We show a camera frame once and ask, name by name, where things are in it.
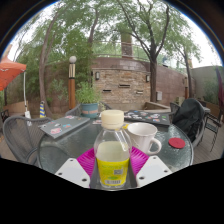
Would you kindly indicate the brown globe lamp post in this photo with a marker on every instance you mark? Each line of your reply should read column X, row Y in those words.
column 72, row 90

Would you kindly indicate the orange patio umbrella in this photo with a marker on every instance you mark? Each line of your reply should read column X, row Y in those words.
column 10, row 71

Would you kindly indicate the leaning brown tree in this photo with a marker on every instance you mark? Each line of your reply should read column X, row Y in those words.
column 42, row 80

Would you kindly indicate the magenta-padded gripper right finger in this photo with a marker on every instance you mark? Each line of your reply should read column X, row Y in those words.
column 150, row 170

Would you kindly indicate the closed maroon umbrella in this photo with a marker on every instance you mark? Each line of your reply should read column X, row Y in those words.
column 220, row 90

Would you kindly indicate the green plant in blue pot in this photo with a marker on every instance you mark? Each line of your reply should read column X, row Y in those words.
column 88, row 106

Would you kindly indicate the blue yellow striped cone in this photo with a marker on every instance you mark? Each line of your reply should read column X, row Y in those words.
column 42, row 111

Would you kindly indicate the dark patio chair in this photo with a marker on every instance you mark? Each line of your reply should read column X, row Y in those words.
column 4, row 115

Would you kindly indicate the clear bottle with yellow label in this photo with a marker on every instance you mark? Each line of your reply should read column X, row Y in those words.
column 112, row 156

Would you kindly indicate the flat round red coaster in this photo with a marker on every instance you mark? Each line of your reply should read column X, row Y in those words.
column 176, row 143

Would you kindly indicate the grey wall box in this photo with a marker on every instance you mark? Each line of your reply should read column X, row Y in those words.
column 159, row 95

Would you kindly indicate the slim orange lamp post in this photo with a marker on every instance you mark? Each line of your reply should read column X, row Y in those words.
column 186, row 90

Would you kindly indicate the blue and pink sticker sheet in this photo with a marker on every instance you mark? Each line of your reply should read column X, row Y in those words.
column 96, row 122

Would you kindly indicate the dark forked tree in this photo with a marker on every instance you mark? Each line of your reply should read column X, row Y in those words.
column 153, row 83

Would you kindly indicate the black metal chair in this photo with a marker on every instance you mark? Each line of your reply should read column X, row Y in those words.
column 215, row 126

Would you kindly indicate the black laptop with stickers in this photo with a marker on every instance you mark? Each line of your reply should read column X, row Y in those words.
column 150, row 117

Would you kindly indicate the grey laptop with stickers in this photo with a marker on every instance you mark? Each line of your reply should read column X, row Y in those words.
column 63, row 126

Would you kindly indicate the black wall lamp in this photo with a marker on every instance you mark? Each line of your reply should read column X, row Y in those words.
column 147, row 78
column 97, row 75

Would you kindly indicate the white ceramic mug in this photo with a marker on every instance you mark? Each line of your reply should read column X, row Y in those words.
column 141, row 135

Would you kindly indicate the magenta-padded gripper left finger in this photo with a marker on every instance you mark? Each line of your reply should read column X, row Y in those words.
column 75, row 171

